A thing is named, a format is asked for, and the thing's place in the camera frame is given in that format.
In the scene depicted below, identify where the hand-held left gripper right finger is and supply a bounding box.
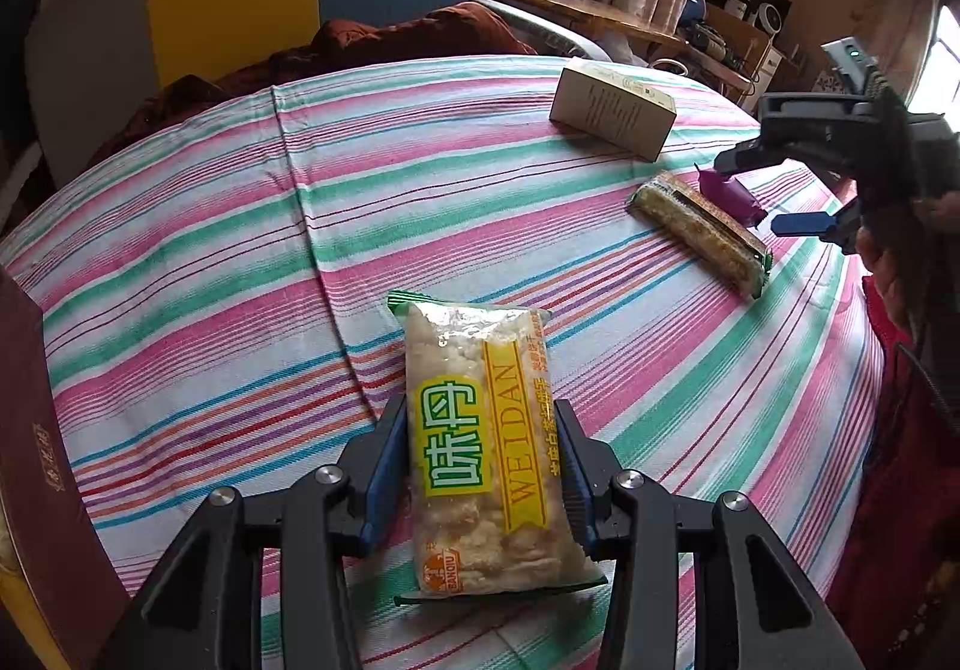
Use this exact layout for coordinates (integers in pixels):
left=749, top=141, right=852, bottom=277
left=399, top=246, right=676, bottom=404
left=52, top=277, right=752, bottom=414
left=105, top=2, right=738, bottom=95
left=551, top=400, right=871, bottom=670

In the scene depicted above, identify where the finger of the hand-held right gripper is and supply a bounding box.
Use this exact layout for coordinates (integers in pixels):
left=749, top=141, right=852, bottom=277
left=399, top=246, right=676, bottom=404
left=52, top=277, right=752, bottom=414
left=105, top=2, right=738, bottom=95
left=712, top=137, right=835, bottom=181
left=769, top=200, right=876, bottom=256

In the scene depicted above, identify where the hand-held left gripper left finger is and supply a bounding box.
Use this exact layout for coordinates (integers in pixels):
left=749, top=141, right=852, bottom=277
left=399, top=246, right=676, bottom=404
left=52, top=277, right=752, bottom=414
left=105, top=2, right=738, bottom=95
left=97, top=394, right=411, bottom=670

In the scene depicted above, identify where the purple tube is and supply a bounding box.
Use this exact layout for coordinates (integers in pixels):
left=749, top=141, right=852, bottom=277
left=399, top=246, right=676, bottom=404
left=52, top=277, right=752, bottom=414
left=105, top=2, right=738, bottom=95
left=694, top=164, right=770, bottom=227

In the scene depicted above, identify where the clear rice cracker snack packet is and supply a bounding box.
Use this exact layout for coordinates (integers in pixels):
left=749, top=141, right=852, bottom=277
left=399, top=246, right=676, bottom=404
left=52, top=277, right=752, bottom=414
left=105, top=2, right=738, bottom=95
left=626, top=173, right=773, bottom=298
left=386, top=291, right=608, bottom=603

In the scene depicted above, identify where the maroon tin box gold interior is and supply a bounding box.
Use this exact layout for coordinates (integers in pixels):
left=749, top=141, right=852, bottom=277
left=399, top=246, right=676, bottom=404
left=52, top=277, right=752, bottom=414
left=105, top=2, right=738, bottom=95
left=0, top=265, right=130, bottom=670

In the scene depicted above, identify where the person's right hand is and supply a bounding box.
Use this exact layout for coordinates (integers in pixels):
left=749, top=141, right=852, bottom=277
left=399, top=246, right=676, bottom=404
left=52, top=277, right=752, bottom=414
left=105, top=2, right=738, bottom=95
left=857, top=188, right=960, bottom=342

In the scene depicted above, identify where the black radio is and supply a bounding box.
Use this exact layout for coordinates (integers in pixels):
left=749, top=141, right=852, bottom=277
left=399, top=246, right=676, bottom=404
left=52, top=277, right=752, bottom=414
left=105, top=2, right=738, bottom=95
left=681, top=21, right=745, bottom=65

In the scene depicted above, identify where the beige cardboard box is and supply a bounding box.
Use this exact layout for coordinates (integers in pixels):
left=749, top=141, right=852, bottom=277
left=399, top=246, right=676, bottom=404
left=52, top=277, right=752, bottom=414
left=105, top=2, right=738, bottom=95
left=549, top=56, right=678, bottom=163

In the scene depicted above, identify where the wooden desk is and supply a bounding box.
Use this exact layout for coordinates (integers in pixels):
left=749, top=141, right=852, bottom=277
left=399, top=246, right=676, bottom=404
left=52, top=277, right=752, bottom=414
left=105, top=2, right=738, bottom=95
left=476, top=0, right=758, bottom=95

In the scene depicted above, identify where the person's red jacket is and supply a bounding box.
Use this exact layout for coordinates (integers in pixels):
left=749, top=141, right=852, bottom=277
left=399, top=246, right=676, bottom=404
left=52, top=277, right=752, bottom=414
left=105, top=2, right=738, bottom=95
left=825, top=272, right=960, bottom=670

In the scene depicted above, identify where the striped bedsheet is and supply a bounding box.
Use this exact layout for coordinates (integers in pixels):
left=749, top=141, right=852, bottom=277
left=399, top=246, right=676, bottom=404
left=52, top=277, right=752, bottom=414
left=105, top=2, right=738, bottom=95
left=0, top=53, right=887, bottom=670

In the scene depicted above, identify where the dark red blanket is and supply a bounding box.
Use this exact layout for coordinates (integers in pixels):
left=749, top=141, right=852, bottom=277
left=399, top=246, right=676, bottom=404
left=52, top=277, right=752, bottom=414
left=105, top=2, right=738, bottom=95
left=82, top=2, right=538, bottom=170

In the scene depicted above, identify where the grey bed rail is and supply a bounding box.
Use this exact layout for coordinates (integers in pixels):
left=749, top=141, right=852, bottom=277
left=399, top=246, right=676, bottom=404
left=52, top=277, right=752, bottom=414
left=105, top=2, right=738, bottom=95
left=471, top=0, right=602, bottom=61

